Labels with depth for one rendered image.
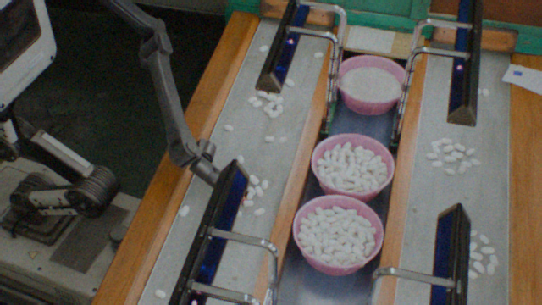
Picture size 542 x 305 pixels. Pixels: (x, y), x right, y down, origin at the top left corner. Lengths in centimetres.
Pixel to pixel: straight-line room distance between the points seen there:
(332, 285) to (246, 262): 26
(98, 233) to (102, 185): 31
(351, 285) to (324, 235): 17
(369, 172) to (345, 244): 31
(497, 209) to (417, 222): 26
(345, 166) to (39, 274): 108
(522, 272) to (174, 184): 106
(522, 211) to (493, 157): 25
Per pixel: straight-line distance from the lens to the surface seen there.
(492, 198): 224
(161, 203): 208
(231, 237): 155
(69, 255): 238
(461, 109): 196
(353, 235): 207
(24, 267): 240
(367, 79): 257
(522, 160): 236
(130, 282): 193
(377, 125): 247
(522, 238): 214
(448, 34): 270
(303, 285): 201
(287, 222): 202
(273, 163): 221
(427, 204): 217
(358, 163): 225
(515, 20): 274
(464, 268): 162
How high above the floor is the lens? 236
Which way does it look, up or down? 47 degrees down
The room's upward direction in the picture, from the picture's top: straight up
